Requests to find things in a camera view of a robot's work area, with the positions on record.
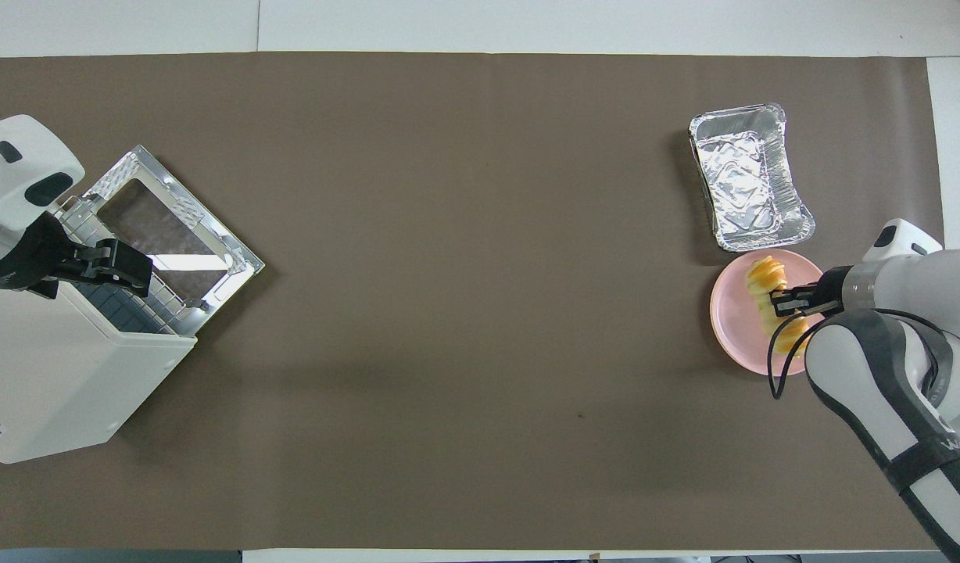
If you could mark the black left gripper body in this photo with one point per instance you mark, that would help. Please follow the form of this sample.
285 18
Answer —
23 254

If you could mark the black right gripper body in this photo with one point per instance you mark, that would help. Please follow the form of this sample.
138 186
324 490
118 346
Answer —
833 291

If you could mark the golden ridged bread roll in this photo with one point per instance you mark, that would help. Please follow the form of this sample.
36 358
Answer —
764 274

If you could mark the aluminium foil tray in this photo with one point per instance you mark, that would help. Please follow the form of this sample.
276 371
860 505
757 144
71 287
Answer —
742 180

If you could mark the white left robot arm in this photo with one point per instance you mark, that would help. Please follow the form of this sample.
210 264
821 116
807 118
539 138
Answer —
19 172

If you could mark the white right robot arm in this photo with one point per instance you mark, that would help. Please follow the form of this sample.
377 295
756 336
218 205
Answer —
902 375

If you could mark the silver glass oven door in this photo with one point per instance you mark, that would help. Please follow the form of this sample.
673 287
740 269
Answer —
159 227

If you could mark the white toaster oven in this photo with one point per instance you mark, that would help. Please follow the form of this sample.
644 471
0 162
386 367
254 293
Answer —
50 375

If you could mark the pink round plate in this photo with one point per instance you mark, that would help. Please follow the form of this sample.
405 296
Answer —
734 320

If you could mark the brown paper table mat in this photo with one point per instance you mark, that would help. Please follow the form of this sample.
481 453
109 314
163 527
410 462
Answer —
449 313

